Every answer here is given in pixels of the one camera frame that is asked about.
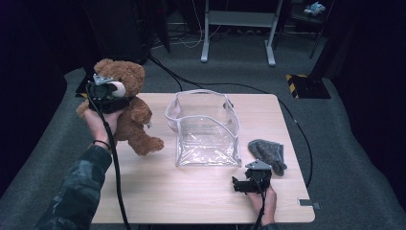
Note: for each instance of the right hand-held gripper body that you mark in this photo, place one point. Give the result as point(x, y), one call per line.
point(263, 175)

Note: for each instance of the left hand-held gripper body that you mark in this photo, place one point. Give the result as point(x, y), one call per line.
point(99, 92)

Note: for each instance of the grey knitted cloth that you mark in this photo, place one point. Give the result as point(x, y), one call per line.
point(268, 150)

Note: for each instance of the brown teddy bear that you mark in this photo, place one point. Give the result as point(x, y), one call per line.
point(134, 124)

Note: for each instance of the clear plastic bag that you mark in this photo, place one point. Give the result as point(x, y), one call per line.
point(207, 140)

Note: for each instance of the person's right hand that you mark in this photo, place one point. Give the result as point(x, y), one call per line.
point(270, 204)

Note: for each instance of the person's left hand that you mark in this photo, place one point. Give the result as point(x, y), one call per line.
point(97, 126)

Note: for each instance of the black stand base yellow stripes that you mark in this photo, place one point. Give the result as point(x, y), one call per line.
point(84, 86)

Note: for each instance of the black wristband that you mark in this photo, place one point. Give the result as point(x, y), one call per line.
point(101, 142)

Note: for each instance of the black cabinet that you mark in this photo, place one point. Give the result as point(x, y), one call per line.
point(118, 32)

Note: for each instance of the dark round table grommet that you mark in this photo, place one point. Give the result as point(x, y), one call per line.
point(230, 104)

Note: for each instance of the black striped stand base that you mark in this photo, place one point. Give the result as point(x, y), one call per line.
point(311, 87)

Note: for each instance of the black side table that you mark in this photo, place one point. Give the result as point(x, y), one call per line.
point(314, 19)

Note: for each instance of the blue and white packet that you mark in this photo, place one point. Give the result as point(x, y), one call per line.
point(314, 8)

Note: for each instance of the grey metal table bracket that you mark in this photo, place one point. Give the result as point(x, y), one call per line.
point(306, 202)

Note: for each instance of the white metal desk frame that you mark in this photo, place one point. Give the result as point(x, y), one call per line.
point(239, 18)

